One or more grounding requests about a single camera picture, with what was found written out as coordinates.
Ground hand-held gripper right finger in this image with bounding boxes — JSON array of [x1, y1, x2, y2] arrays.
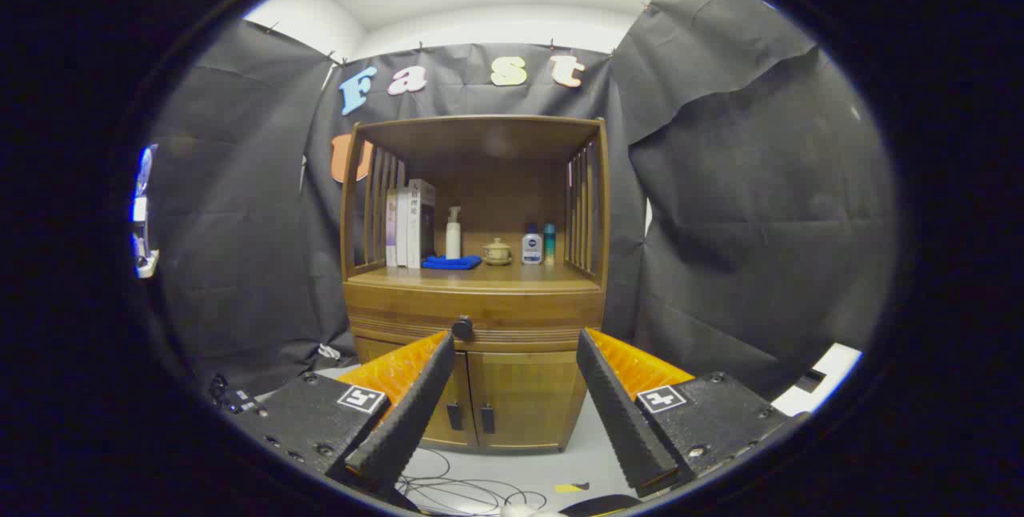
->
[[576, 328, 809, 499]]

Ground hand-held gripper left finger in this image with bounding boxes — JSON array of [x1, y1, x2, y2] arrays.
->
[[232, 331, 457, 502]]

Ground wooden cabinet door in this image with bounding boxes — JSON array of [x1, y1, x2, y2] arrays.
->
[[354, 335, 478, 448], [468, 351, 590, 452]]

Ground wooden countertop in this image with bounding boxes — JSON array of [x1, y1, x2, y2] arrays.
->
[[350, 261, 601, 292]]

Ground wooden cabinet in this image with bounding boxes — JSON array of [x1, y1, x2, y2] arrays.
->
[[340, 114, 610, 454]]

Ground black power strip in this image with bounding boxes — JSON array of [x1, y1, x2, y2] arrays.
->
[[210, 373, 257, 415]]

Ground white book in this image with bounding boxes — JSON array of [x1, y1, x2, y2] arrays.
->
[[396, 185, 410, 268]]

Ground grey portrait cover book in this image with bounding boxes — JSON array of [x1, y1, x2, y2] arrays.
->
[[406, 178, 437, 270]]

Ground white board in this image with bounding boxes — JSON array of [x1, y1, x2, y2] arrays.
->
[[772, 343, 863, 418]]

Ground black floor cables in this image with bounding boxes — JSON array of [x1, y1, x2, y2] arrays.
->
[[396, 447, 549, 514]]

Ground white wall device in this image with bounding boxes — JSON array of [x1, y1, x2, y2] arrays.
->
[[132, 145, 161, 279]]

